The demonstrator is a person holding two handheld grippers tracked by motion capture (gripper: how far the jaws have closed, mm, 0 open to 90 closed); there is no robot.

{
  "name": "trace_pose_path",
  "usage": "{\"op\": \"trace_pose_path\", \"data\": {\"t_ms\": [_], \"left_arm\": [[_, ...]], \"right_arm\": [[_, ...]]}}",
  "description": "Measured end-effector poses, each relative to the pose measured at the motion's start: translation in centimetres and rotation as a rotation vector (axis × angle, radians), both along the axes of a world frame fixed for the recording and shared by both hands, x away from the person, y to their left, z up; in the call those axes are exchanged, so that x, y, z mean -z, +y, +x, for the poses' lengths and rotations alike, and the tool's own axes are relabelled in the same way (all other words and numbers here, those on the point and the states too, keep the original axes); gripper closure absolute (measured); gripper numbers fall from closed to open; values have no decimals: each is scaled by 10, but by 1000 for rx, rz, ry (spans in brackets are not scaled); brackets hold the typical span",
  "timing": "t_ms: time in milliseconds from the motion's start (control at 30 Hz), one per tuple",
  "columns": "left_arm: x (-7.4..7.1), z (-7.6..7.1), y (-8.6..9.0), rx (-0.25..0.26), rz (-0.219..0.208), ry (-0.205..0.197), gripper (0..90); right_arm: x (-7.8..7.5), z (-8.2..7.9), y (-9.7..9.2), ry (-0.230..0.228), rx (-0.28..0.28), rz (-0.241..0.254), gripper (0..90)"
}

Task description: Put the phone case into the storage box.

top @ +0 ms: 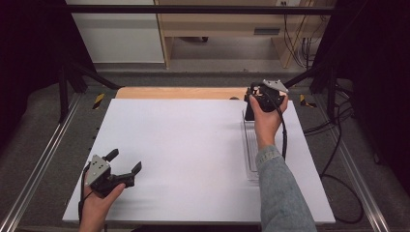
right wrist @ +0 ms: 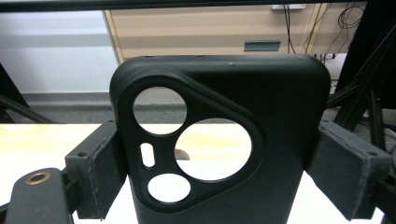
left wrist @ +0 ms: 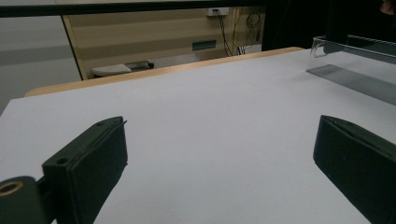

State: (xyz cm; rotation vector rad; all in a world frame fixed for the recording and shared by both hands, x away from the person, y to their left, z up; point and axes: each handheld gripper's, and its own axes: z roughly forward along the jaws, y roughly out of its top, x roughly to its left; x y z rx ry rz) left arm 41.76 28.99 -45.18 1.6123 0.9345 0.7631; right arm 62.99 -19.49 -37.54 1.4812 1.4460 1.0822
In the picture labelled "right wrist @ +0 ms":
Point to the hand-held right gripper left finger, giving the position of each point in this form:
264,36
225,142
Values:
102,174

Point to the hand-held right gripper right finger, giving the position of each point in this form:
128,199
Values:
348,171

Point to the black phone case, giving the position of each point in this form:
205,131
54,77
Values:
280,124

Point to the wooden table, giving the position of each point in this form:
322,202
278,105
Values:
46,137

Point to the black metal stand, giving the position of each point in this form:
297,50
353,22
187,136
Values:
18,109
364,102

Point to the white table mat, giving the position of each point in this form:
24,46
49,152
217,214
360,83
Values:
25,161

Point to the light wooden cabinet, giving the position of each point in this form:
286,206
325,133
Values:
186,31

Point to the black horizontal bar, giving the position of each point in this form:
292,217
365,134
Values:
93,4

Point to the white power strip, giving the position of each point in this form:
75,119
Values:
288,6

